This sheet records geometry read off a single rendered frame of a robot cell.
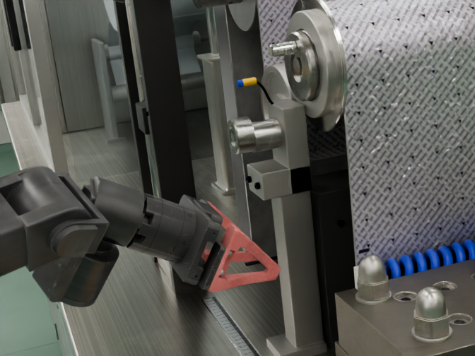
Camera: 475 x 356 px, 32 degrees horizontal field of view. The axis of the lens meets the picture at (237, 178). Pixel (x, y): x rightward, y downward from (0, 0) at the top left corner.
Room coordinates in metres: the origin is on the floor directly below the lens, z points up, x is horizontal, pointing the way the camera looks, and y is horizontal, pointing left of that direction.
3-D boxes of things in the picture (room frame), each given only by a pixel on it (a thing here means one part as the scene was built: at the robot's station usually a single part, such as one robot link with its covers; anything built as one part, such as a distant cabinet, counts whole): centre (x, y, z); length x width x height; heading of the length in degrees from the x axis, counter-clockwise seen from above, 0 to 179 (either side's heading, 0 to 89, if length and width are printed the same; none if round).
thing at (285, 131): (0.92, -0.05, 1.05); 0.06 x 0.05 x 0.31; 106
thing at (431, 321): (0.68, -0.16, 1.05); 0.04 x 0.04 x 0.04
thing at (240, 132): (0.91, -0.01, 1.18); 0.04 x 0.02 x 0.04; 16
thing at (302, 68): (0.89, -0.09, 1.25); 0.07 x 0.02 x 0.07; 16
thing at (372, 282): (0.77, -0.12, 1.05); 0.04 x 0.04 x 0.04
